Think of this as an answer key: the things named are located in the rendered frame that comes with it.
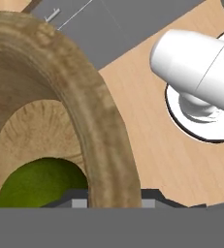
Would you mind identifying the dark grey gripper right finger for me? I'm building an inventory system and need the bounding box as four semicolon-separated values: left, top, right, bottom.
140;189;189;209

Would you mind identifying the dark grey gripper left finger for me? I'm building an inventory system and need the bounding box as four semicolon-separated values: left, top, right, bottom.
43;189;89;209

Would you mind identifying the brown wooden bowl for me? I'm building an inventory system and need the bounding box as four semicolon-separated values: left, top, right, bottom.
0;11;143;209

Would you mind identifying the green lime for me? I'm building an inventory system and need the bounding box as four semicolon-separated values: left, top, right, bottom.
0;157;89;208

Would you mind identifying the plain grey cupboard front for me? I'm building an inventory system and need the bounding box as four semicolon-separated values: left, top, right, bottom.
57;0;206;71

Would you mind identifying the white round pedestal fitting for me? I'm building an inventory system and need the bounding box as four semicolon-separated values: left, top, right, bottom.
149;25;224;143

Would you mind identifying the silver bar handle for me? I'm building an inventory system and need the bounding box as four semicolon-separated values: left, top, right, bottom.
44;8;62;23

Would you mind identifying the grey cupboard front with handle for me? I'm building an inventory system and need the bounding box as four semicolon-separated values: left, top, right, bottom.
30;0;94;31

